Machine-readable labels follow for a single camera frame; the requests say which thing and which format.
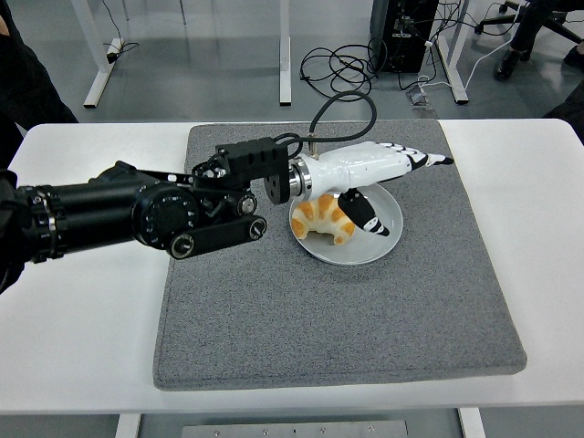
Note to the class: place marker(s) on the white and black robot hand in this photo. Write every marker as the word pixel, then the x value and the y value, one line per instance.
pixel 356 166

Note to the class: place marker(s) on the golden croissant bread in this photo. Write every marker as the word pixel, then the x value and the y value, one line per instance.
pixel 319 216

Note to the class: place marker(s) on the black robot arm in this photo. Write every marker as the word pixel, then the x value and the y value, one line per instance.
pixel 114 212

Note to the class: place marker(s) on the light grey round plate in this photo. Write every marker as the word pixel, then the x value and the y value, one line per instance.
pixel 365 251

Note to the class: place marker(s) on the grey metal plate with screws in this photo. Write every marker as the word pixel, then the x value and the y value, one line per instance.
pixel 296 430

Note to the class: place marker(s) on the grey floor socket box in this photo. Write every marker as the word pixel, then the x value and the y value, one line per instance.
pixel 417 98

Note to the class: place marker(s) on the white desk leg with foot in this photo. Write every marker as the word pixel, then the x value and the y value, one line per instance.
pixel 98 68
pixel 458 77
pixel 284 68

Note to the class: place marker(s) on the black computer tower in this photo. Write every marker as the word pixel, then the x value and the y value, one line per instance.
pixel 401 50

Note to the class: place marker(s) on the grey fabric mat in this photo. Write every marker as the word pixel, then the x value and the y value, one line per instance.
pixel 319 319

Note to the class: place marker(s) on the person's leg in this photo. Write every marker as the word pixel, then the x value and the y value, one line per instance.
pixel 524 36

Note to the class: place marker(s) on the black office chair base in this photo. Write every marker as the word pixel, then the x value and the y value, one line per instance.
pixel 559 25

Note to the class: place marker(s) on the white power strip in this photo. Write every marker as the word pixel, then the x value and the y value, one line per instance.
pixel 115 49

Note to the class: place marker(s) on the white table leg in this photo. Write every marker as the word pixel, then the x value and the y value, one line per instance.
pixel 472 424
pixel 128 426

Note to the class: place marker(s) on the person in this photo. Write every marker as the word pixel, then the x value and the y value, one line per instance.
pixel 27 82

